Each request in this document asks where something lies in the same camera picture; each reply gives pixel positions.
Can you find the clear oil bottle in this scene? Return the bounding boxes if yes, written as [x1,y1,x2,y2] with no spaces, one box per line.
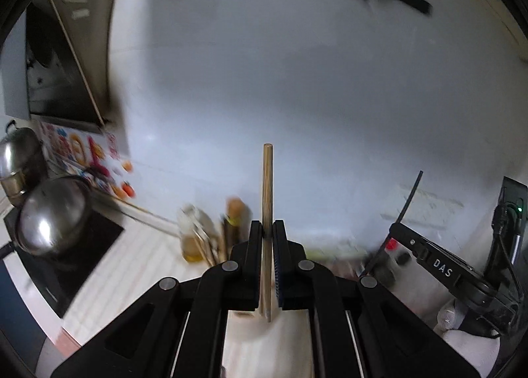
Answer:
[177,205,211,264]

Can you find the steel wok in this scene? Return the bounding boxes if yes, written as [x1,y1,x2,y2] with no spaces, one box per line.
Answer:
[16,178,93,257]

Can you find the colourful wall stickers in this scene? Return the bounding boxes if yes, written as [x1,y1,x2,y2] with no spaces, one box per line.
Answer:
[39,120,137,199]

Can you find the brown-capped bottle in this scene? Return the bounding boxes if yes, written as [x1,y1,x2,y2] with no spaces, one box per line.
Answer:
[223,196,252,263]

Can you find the dark brown wooden chopstick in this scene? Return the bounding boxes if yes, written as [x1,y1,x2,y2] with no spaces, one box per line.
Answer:
[363,171,424,280]

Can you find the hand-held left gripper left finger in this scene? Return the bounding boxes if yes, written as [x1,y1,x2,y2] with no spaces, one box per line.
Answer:
[49,220,265,378]

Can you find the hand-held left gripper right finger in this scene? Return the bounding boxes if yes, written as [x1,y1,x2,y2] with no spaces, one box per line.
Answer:
[272,219,471,378]

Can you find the steel pot with lid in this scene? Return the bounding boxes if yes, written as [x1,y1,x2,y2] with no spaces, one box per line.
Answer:
[0,120,46,205]

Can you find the black induction cooktop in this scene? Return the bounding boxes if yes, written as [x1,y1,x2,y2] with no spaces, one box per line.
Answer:
[0,209,125,319]

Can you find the light brown wooden chopstick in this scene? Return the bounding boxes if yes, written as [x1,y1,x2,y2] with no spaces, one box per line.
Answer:
[259,144,274,323]

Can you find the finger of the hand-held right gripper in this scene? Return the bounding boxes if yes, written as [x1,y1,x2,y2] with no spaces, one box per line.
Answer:
[385,222,476,289]

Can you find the person's right hand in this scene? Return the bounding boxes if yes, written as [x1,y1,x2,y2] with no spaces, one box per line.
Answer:
[437,299,502,378]

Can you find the black and steel range hood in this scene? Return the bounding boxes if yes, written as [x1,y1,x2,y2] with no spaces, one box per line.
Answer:
[25,0,126,134]

